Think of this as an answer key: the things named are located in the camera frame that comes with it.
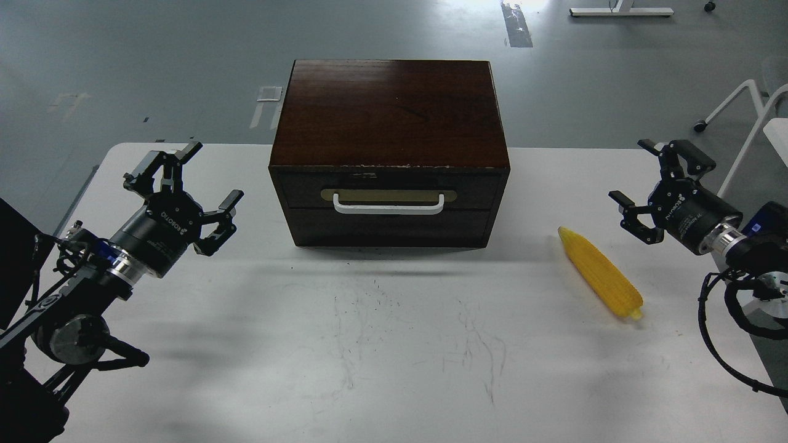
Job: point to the wooden drawer with white handle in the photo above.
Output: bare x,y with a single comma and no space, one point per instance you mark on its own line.
461,191

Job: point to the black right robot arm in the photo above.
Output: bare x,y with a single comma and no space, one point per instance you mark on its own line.
764,262

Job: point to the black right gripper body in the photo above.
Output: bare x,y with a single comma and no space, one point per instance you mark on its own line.
689,212

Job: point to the white table leg frame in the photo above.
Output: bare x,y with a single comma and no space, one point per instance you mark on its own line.
748,107

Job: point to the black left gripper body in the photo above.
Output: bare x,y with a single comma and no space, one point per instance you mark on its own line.
159,233

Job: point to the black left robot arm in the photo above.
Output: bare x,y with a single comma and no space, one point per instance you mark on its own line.
55,290

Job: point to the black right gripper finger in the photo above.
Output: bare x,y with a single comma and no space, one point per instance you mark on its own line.
679,159
630,221

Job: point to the yellow corn cob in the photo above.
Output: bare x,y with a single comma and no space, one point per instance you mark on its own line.
606,280

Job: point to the white stand base background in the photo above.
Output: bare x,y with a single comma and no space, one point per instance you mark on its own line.
621,9

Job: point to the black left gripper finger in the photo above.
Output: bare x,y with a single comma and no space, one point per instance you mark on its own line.
141,180
223,219

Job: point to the dark wooden drawer cabinet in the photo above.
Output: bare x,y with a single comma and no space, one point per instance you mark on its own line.
398,116

